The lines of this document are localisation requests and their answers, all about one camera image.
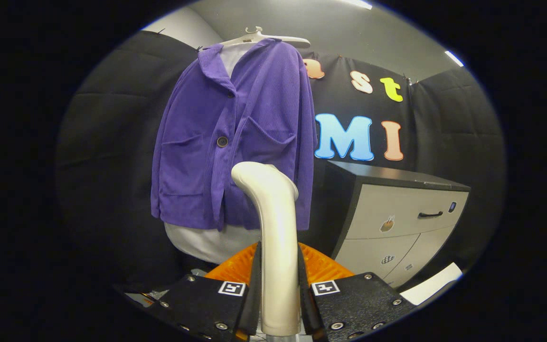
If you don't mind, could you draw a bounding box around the white ribbed box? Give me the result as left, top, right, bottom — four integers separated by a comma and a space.
399, 263, 464, 306

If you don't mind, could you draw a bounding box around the beige cabinet with dark top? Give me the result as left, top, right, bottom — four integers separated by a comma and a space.
323, 161, 470, 289

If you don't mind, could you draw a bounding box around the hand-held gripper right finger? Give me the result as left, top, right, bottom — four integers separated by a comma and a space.
297, 242, 416, 342

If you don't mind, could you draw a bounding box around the white undershirt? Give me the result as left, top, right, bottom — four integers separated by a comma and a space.
164, 43, 262, 265

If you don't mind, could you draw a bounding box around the white clothes hanger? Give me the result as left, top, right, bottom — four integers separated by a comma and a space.
220, 26, 311, 49

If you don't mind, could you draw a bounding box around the white garment steamer head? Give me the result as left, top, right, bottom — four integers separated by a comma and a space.
231, 161, 302, 337

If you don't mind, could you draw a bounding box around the purple corduroy jacket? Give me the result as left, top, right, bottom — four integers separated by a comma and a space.
150, 38, 318, 232

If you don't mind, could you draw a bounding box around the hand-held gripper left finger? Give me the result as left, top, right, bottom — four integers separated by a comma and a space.
148, 241, 263, 342

